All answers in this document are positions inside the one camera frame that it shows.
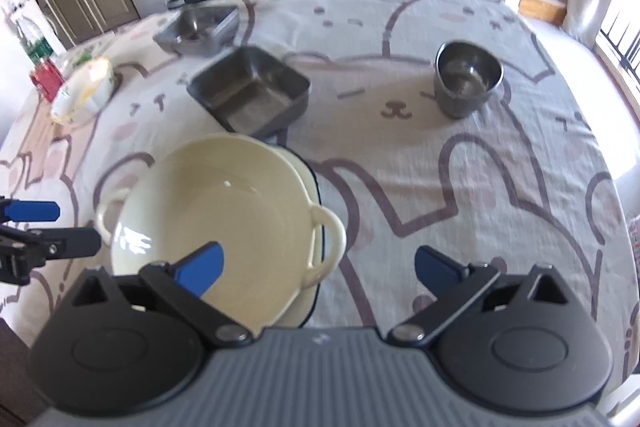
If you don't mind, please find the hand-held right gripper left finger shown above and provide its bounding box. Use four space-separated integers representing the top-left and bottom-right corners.
70 241 253 348

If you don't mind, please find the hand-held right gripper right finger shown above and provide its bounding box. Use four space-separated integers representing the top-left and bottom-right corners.
387 245 583 348

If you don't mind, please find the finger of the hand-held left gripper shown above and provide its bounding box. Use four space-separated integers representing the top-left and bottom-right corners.
0 197 61 224
0 227 102 285

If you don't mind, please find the cream two-handled bowl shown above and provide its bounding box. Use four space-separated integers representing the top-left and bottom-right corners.
95 133 347 328

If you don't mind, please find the small metal cup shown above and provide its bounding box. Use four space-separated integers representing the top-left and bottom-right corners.
435 40 504 119

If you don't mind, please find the cartoon bear printed tablecloth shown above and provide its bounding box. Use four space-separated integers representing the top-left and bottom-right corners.
0 0 640 408

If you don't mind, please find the red drink can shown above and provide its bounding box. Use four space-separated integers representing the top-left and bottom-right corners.
30 59 63 100

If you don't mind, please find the white wavy bowl yellow print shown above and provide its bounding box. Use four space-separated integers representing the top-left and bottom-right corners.
51 57 113 124

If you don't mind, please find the clear plastic water bottle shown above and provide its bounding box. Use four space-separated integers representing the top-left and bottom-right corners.
15 14 53 65

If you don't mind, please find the rectangular metal tray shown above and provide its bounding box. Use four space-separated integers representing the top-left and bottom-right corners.
187 46 311 138
153 4 240 56

